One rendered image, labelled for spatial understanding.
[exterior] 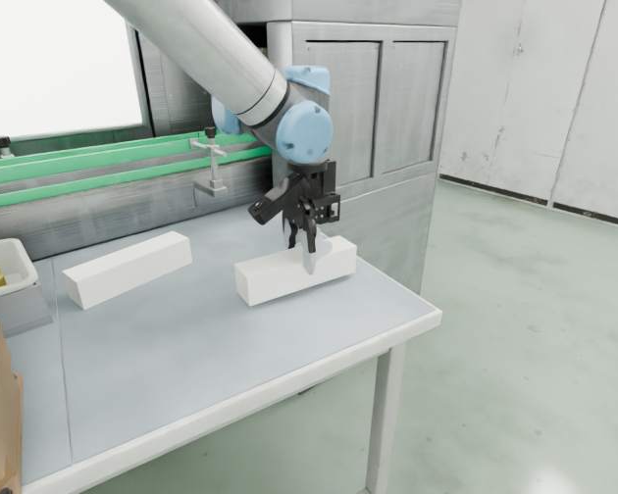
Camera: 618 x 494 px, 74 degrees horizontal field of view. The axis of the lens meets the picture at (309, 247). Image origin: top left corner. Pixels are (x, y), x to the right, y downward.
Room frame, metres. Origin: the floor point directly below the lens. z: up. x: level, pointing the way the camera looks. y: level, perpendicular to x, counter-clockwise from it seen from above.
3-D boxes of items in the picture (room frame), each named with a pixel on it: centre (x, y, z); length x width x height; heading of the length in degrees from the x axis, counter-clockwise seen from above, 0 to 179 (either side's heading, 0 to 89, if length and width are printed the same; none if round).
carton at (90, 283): (0.74, 0.36, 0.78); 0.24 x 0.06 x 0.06; 140
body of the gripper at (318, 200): (0.72, 0.00, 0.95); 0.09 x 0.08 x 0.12; 121
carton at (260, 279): (0.71, 0.02, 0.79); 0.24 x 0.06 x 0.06; 121
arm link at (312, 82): (0.72, 0.01, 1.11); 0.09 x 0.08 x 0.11; 121
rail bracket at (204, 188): (1.04, 0.25, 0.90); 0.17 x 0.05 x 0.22; 41
